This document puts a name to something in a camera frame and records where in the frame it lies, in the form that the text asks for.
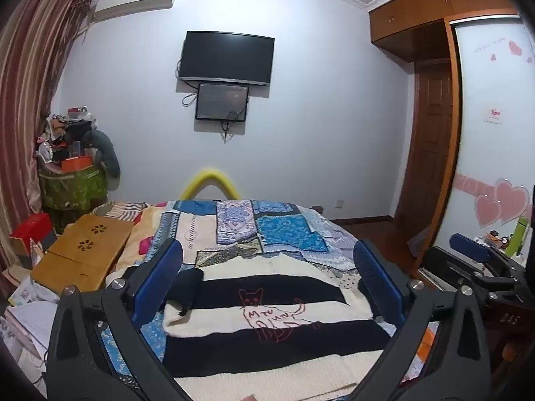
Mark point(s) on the brown wooden room door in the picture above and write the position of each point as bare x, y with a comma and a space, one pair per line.
430, 142

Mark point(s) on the blue patchwork print blanket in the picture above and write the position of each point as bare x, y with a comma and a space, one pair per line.
284, 229

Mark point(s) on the pile of white papers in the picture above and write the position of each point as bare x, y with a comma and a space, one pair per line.
29, 317

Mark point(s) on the pink heart sticker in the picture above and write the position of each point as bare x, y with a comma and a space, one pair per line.
508, 200

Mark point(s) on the yellow foam arch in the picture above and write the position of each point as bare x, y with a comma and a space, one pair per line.
209, 174

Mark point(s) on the bamboo lap table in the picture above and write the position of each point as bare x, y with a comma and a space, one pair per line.
79, 250

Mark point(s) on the brown striped curtain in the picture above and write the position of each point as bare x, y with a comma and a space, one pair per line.
29, 92

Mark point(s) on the orange box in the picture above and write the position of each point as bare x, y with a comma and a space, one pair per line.
77, 163

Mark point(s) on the red box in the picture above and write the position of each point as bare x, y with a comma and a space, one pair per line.
29, 227

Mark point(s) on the black and white striped sweater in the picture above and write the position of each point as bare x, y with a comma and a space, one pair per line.
271, 292

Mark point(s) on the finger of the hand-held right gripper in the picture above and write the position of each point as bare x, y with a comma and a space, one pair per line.
468, 244

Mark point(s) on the large black wall television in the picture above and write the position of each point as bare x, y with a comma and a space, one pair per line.
228, 56

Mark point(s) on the peach printed bedsheet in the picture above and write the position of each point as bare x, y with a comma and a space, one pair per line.
140, 234

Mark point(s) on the grey plush toy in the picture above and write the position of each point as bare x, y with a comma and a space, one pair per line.
106, 150

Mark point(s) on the wooden wardrobe with white door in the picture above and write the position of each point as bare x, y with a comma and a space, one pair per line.
480, 92

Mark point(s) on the pile of cluttered things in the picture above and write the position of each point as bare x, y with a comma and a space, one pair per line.
62, 129

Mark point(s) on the green fabric storage bin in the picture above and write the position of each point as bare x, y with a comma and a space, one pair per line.
71, 188

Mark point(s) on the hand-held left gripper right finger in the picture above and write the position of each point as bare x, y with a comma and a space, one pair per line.
378, 284

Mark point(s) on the green bottle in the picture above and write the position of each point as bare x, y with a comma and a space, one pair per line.
517, 236

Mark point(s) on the grey checked bedsheet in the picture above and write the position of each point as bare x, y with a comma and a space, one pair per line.
338, 234

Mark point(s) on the small black wall monitor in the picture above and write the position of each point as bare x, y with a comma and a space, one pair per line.
221, 102

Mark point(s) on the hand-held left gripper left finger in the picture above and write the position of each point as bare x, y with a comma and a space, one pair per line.
161, 280

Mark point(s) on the white paper notice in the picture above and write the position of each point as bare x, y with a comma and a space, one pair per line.
494, 113

